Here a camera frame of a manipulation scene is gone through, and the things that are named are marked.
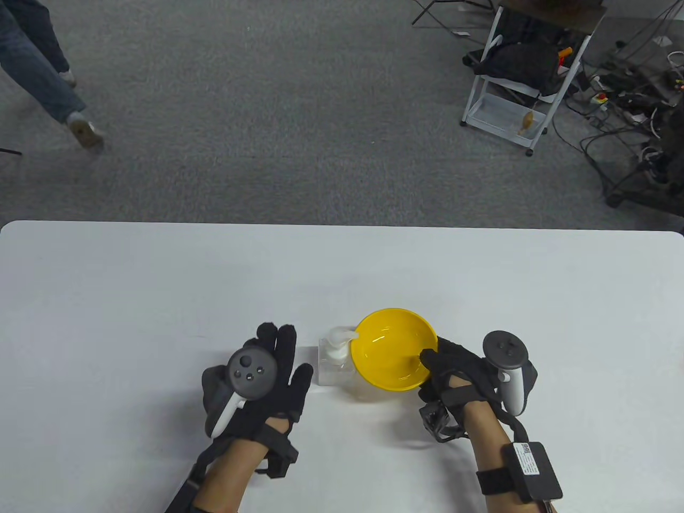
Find person's left hand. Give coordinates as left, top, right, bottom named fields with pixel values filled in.
left=202, top=322, right=314, bottom=442

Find person's right hand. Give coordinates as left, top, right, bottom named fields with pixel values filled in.
left=418, top=337, right=506, bottom=424

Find yellow plastic bowl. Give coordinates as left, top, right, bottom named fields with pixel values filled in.
left=350, top=308, right=439, bottom=392

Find person's left forearm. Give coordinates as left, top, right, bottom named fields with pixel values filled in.
left=191, top=416, right=292, bottom=513

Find person's right forearm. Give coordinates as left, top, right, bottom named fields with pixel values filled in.
left=464, top=398, right=556, bottom=513

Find clear soap dispenser white pump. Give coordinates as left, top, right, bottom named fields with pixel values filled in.
left=318, top=327, right=360, bottom=387

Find grey controller on left glove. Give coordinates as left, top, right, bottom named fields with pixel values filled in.
left=207, top=348, right=278, bottom=440

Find grey controller on glove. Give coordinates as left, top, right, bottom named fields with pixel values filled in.
left=483, top=331, right=529, bottom=417
left=207, top=348, right=278, bottom=440

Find grey controller on right glove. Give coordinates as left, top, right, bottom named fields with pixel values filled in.
left=483, top=331, right=529, bottom=417

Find white metal trolley cart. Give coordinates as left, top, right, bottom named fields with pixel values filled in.
left=460, top=4, right=608, bottom=157

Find black equipment stand base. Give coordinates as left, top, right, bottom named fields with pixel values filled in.
left=605, top=110, right=684, bottom=217

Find black bag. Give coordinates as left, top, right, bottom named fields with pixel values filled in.
left=463, top=38, right=573, bottom=98

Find black tripod legs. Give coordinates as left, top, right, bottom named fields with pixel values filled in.
left=411, top=0, right=460, bottom=26

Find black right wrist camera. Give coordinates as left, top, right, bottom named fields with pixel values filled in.
left=420, top=402, right=467, bottom=444

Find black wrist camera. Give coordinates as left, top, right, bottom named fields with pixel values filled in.
left=420, top=402, right=467, bottom=444
left=254, top=426, right=299, bottom=479

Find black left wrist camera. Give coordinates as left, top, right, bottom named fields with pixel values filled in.
left=254, top=426, right=299, bottom=479

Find black strap on left forearm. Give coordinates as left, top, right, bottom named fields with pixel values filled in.
left=164, top=442, right=228, bottom=513

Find black box strapped on forearm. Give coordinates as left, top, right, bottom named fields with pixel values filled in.
left=501, top=441, right=564, bottom=503

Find tangle of black cables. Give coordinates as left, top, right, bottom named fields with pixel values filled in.
left=550, top=0, right=684, bottom=198

